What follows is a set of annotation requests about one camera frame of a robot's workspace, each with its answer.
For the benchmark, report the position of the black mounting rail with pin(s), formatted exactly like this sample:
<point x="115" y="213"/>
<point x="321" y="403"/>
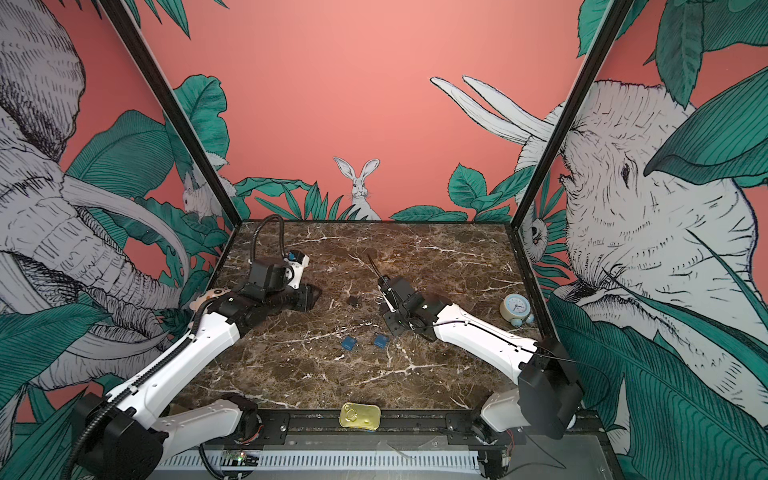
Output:
<point x="457" y="427"/>

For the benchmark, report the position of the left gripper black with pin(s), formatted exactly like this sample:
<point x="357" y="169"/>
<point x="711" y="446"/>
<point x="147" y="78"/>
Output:
<point x="307" y="297"/>

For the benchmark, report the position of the black frame post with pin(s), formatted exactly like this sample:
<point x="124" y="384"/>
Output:
<point x="612" y="21"/>
<point x="124" y="24"/>

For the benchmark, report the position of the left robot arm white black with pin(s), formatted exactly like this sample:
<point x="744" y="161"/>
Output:
<point x="125" y="435"/>

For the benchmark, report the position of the left black frame post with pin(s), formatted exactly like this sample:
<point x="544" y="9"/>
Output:
<point x="124" y="24"/>

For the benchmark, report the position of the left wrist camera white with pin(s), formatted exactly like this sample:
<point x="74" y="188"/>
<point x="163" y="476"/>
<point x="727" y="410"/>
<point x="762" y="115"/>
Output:
<point x="298" y="262"/>

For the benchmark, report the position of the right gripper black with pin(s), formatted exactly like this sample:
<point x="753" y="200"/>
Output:
<point x="389" y="317"/>

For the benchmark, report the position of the blue padlock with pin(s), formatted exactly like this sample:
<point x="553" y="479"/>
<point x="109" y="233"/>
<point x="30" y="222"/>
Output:
<point x="349" y="343"/>
<point x="381" y="341"/>

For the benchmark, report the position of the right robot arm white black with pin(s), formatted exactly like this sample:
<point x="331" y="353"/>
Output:
<point x="548" y="390"/>

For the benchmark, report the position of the yellow tin can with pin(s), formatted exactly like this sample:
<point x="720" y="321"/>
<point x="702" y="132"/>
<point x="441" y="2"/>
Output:
<point x="359" y="416"/>

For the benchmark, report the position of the plush doll toy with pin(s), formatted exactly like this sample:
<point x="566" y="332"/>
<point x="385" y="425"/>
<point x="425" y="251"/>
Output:
<point x="209" y="294"/>

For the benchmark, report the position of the small circuit board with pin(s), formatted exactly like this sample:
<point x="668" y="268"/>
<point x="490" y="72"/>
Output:
<point x="238" y="459"/>

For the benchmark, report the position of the white vented strip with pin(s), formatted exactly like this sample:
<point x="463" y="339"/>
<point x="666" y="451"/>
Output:
<point x="393" y="460"/>

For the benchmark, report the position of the small alarm clock teal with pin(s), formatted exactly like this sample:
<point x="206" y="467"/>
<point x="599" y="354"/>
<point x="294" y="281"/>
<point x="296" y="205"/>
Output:
<point x="516" y="310"/>

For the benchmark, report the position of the right black frame post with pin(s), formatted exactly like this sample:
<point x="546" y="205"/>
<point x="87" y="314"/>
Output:
<point x="612" y="21"/>

